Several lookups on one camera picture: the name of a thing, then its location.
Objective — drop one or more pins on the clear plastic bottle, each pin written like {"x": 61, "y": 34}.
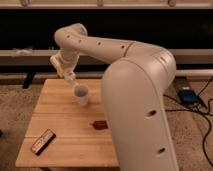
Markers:
{"x": 73, "y": 82}

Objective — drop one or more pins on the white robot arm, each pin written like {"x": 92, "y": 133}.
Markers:
{"x": 132, "y": 94}

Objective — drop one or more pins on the wooden table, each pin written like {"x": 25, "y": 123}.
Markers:
{"x": 77, "y": 143}

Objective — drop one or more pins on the black red remote control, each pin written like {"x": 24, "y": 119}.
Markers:
{"x": 42, "y": 142}

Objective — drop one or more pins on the long grey rail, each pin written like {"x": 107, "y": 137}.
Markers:
{"x": 41, "y": 57}

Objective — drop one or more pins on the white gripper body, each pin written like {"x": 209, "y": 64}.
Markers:
{"x": 64, "y": 68}

